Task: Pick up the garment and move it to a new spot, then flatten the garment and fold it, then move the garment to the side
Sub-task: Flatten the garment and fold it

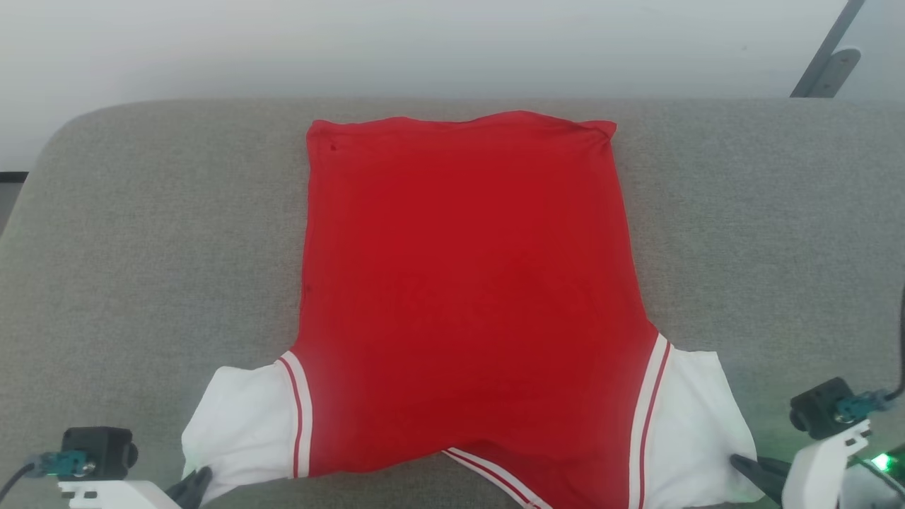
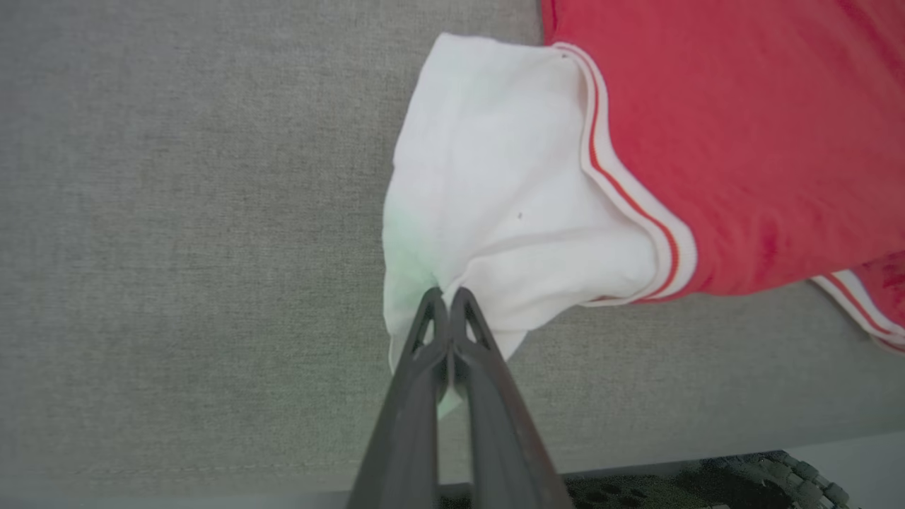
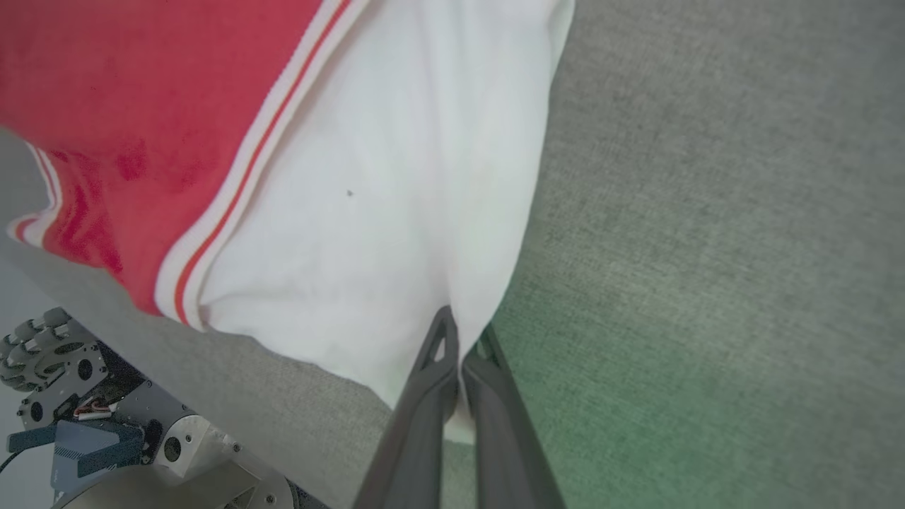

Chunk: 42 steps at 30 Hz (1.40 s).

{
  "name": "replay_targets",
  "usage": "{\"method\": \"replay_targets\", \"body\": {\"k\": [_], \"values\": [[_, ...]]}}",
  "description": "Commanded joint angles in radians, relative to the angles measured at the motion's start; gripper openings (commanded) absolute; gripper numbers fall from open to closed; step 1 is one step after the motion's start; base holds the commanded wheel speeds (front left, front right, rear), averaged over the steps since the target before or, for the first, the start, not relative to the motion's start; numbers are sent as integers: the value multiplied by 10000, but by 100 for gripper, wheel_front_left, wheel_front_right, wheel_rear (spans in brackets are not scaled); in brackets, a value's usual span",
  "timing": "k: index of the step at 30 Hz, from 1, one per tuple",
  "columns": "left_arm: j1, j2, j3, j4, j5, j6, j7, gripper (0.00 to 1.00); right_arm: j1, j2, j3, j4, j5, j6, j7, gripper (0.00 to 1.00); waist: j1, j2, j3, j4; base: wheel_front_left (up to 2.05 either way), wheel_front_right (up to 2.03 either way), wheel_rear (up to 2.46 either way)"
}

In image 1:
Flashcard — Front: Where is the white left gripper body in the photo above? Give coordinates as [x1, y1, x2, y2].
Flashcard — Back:
[57, 479, 186, 509]

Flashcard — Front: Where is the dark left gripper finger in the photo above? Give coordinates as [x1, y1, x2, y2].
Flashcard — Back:
[165, 464, 214, 509]

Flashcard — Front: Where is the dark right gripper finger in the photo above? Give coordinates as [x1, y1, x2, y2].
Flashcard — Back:
[729, 453, 793, 505]

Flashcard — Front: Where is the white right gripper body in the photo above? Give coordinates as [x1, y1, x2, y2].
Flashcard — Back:
[781, 420, 872, 509]

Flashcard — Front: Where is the red white-trimmed sports shirt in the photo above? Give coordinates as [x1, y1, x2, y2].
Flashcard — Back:
[180, 109, 769, 509]

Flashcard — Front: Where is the grey fabric sofa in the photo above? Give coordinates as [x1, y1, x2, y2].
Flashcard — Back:
[0, 97, 905, 509]

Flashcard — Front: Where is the grey metal pole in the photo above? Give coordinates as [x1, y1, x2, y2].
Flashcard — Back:
[789, 0, 868, 99]

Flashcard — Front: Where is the teal left camera connector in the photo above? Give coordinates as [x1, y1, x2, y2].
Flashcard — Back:
[34, 452, 97, 479]

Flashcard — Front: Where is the teal camera connector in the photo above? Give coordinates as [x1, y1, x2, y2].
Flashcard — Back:
[834, 392, 896, 426]
[34, 452, 97, 479]

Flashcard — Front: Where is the teal right camera connector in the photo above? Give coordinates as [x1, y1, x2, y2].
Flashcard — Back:
[834, 392, 896, 426]

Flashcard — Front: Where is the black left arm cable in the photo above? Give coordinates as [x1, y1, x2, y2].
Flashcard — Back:
[0, 458, 40, 504]

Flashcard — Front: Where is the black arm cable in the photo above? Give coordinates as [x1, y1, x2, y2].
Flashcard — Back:
[0, 458, 40, 504]
[882, 281, 905, 405]

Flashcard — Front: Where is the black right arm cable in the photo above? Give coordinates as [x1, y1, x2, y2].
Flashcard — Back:
[882, 281, 905, 405]

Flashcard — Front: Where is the grey metal pole bracket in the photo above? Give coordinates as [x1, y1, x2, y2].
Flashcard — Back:
[809, 47, 863, 99]

